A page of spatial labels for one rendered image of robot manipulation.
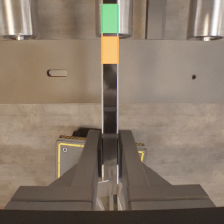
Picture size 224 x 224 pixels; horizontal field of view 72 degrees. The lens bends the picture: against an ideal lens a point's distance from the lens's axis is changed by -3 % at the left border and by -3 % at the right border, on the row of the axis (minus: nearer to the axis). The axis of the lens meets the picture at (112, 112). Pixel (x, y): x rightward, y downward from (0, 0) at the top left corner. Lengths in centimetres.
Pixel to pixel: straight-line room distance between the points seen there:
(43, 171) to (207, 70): 177
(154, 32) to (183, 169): 153
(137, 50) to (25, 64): 16
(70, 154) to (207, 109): 129
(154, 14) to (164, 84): 44
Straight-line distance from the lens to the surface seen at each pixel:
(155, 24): 65
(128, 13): 52
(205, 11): 59
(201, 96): 27
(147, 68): 24
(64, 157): 132
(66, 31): 147
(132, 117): 148
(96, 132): 15
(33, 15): 59
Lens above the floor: 140
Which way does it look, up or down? 74 degrees down
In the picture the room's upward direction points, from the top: 177 degrees clockwise
